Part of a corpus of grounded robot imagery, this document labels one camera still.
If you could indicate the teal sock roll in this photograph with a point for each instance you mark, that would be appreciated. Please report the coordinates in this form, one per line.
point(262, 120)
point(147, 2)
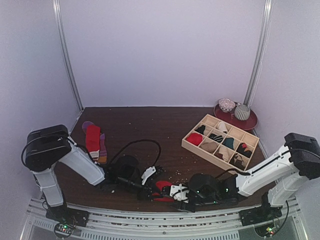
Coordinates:
point(229, 142)

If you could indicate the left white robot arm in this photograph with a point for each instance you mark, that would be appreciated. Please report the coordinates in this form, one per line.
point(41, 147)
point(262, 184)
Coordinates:
point(47, 146)

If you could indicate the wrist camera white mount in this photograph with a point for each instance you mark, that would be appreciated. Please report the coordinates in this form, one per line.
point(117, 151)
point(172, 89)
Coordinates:
point(179, 193)
point(147, 174)

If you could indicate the black sock in box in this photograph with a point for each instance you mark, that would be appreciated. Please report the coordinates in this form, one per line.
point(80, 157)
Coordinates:
point(201, 129)

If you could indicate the patterned white bowl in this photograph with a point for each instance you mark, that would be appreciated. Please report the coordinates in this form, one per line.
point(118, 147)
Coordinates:
point(226, 105)

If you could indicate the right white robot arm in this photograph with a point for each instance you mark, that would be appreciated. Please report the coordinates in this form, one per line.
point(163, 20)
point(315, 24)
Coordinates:
point(296, 162)

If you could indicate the wooden compartment organiser box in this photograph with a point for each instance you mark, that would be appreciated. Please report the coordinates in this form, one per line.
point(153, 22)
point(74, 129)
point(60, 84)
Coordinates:
point(239, 135)

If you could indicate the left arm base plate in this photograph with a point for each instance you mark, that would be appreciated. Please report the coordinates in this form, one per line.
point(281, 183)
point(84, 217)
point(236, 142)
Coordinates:
point(69, 216)

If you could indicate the brown argyle sock roll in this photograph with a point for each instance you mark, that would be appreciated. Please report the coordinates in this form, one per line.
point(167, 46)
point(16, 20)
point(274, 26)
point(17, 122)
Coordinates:
point(238, 161)

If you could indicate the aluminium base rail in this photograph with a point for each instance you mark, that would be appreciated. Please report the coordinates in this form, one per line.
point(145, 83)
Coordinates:
point(107, 224)

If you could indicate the cream sock with brown toe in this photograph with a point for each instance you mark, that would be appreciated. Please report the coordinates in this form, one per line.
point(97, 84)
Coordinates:
point(222, 127)

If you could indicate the striped grey cup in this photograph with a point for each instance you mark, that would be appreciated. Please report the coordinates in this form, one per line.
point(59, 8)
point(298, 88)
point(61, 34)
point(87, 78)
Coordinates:
point(242, 112)

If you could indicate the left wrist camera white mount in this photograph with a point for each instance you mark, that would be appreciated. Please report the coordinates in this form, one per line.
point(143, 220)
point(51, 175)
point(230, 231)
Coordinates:
point(147, 174)

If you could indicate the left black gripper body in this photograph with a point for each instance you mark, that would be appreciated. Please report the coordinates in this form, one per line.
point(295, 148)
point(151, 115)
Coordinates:
point(141, 194)

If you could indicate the right aluminium frame post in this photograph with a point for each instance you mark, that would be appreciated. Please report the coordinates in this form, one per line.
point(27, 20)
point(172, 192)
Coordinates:
point(260, 51)

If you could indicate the dark patterned sock roll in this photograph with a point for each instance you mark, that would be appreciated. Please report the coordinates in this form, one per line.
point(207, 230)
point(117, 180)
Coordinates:
point(244, 150)

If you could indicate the dark red round plate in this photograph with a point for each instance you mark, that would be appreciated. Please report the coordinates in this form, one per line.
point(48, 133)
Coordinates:
point(229, 117)

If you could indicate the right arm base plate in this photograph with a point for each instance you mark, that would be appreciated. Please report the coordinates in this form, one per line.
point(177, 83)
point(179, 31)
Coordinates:
point(259, 214)

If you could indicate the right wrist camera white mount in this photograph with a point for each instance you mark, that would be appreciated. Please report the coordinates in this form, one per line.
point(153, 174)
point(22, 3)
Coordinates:
point(179, 193)

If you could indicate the red sock with striped cuff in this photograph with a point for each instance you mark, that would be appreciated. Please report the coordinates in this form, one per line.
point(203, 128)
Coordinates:
point(92, 141)

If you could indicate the left aluminium frame post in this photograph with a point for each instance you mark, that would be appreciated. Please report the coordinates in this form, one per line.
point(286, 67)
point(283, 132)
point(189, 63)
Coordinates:
point(65, 53)

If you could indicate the black white striped sock roll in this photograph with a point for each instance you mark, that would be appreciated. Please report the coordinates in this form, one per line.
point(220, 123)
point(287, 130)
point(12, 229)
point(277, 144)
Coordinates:
point(217, 138)

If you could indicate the aluminium frame post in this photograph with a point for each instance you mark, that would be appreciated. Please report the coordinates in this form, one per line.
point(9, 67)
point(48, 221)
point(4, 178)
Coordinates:
point(260, 51)
point(65, 53)

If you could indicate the rolled red sock in box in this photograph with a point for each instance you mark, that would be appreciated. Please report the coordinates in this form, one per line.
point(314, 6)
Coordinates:
point(195, 138)

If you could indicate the purple orange striped sock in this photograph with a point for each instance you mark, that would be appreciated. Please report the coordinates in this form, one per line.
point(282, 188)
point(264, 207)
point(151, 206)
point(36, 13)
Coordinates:
point(103, 150)

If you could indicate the tan sock roll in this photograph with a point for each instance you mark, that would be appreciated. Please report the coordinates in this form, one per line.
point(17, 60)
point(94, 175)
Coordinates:
point(209, 147)

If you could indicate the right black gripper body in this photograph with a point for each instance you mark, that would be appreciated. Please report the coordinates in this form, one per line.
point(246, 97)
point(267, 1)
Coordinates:
point(180, 203)

